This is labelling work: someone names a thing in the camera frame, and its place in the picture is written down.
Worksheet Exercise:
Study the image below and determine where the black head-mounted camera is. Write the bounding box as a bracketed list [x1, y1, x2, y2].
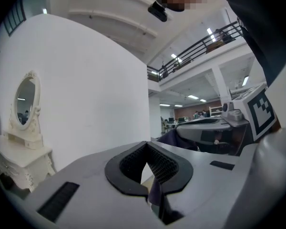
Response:
[147, 0, 169, 23]

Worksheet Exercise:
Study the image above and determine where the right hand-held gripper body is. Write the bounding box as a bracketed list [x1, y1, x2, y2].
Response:
[220, 83, 279, 143]

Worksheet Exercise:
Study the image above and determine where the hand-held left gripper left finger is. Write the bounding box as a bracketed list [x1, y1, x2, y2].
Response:
[23, 141, 163, 229]

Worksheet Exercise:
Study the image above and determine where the ornate cream vanity table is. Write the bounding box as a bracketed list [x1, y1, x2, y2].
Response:
[0, 134, 57, 193]

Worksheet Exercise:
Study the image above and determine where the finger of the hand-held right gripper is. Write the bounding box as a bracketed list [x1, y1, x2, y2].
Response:
[187, 117, 227, 124]
[175, 124, 231, 142]

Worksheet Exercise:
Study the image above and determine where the white open shelf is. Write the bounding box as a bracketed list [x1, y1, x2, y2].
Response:
[208, 105, 224, 117]

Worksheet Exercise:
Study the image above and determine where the black mezzanine railing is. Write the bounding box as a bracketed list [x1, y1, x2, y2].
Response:
[146, 20, 244, 82]

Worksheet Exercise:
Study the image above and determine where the oval cream vanity mirror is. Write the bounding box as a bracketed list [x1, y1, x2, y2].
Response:
[3, 70, 44, 150]

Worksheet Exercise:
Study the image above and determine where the dark blue cloth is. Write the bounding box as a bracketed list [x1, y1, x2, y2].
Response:
[147, 128, 201, 206]

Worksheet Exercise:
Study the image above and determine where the dark framed window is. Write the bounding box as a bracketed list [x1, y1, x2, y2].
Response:
[1, 0, 27, 37]

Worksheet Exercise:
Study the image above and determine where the person's right hand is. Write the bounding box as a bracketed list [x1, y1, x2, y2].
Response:
[213, 127, 248, 156]

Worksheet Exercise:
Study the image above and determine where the person's black shirt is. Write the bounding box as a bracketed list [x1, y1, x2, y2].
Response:
[214, 0, 286, 88]

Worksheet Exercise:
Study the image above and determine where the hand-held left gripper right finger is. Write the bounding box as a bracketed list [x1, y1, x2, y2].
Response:
[145, 142, 242, 229]

